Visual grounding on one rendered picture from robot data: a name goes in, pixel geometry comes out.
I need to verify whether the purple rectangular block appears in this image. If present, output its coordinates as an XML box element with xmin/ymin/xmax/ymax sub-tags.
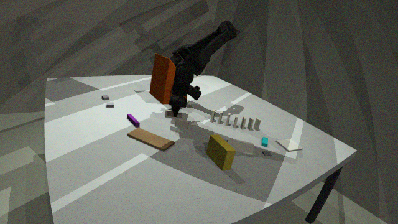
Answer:
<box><xmin>127</xmin><ymin>114</ymin><xmax>140</xmax><ymax>127</ymax></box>

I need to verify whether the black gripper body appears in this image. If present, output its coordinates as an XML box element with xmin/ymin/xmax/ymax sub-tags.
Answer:
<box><xmin>169</xmin><ymin>77</ymin><xmax>188</xmax><ymax>107</ymax></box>

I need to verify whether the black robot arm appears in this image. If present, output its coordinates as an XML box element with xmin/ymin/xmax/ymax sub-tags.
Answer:
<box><xmin>169</xmin><ymin>21</ymin><xmax>237</xmax><ymax>100</ymax></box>

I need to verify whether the cyan rectangular block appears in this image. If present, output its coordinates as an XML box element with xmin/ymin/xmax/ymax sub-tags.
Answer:
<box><xmin>261</xmin><ymin>137</ymin><xmax>268</xmax><ymax>147</ymax></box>

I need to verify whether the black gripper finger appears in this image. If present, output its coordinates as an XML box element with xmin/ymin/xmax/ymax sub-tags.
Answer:
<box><xmin>171</xmin><ymin>105</ymin><xmax>180</xmax><ymax>117</ymax></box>

